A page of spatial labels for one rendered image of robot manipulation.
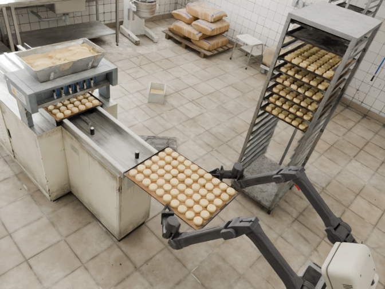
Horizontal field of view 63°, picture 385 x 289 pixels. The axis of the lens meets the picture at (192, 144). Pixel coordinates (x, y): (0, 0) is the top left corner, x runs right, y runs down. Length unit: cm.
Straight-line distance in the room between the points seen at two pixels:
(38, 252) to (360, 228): 298
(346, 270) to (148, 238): 178
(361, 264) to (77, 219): 224
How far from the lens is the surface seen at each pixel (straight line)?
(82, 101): 267
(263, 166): 351
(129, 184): 221
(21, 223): 306
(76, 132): 239
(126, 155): 228
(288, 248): 312
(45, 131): 252
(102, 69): 257
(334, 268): 150
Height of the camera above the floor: 239
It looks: 40 degrees down
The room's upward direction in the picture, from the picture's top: 11 degrees clockwise
